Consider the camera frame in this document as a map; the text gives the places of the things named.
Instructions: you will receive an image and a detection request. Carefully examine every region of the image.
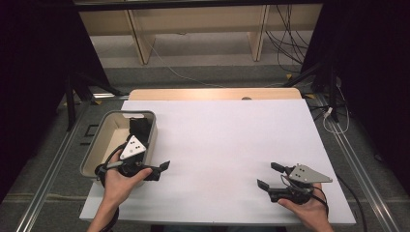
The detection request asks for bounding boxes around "white cable with plug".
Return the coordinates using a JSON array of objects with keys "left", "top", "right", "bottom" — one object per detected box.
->
[{"left": 322, "top": 76, "right": 351, "bottom": 134}]

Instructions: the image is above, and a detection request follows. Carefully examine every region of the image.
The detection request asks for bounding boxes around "black swim shorts blue print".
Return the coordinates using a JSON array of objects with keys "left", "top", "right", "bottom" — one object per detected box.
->
[{"left": 129, "top": 117, "right": 153, "bottom": 146}]

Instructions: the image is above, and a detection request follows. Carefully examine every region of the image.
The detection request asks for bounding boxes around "white floor cable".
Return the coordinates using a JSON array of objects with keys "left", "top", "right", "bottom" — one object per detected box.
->
[{"left": 139, "top": 30, "right": 226, "bottom": 89}]

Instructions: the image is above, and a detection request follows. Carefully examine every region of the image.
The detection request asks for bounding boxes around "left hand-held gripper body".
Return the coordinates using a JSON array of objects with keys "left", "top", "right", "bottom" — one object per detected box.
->
[{"left": 117, "top": 134, "right": 153, "bottom": 179}]

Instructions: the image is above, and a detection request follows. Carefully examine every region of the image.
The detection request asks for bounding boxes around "black cable bundle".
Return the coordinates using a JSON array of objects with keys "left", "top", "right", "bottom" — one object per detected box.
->
[{"left": 264, "top": 4, "right": 310, "bottom": 73}]

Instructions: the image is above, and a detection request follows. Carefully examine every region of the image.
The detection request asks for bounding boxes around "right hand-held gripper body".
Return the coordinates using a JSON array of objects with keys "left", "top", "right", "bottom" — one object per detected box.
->
[{"left": 269, "top": 163, "right": 334, "bottom": 206}]

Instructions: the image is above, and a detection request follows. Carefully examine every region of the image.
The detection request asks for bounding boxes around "wooden shelf unit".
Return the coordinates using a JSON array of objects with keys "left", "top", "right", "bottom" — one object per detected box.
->
[{"left": 78, "top": 3, "right": 323, "bottom": 66}]

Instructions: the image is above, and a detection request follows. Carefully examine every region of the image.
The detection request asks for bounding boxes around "short aluminium cross rail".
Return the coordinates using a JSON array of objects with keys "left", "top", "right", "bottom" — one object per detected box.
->
[{"left": 92, "top": 92, "right": 130, "bottom": 100}]

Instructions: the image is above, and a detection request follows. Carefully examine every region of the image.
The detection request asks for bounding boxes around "black tripod stand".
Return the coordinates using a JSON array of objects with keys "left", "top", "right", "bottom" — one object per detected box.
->
[
  {"left": 282, "top": 59, "right": 341, "bottom": 124},
  {"left": 62, "top": 72, "right": 125, "bottom": 131}
]

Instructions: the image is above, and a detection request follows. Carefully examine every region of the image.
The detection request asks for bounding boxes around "person's left hand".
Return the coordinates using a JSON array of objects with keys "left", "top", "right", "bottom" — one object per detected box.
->
[{"left": 102, "top": 150, "right": 154, "bottom": 209}]

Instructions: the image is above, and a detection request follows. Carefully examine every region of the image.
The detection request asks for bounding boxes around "grey gripper plug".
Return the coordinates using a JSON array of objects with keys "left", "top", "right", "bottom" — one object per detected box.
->
[{"left": 104, "top": 160, "right": 124, "bottom": 170}]

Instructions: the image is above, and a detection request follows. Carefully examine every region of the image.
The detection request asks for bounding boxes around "beige storage bin grey rim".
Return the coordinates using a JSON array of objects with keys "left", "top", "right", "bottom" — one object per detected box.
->
[{"left": 79, "top": 109, "right": 159, "bottom": 188}]

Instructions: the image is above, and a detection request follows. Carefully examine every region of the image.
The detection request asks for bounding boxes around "black floor cable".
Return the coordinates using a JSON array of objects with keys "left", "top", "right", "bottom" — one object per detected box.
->
[{"left": 335, "top": 173, "right": 368, "bottom": 232}]

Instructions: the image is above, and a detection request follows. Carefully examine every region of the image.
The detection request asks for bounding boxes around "aluminium floor rail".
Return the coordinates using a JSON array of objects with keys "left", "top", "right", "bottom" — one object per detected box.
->
[
  {"left": 14, "top": 96, "right": 95, "bottom": 232},
  {"left": 313, "top": 95, "right": 402, "bottom": 232}
]

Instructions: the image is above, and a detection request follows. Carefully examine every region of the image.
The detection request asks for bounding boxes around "person's right hand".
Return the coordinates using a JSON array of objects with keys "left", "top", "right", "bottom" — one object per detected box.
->
[{"left": 278, "top": 183, "right": 331, "bottom": 226}]

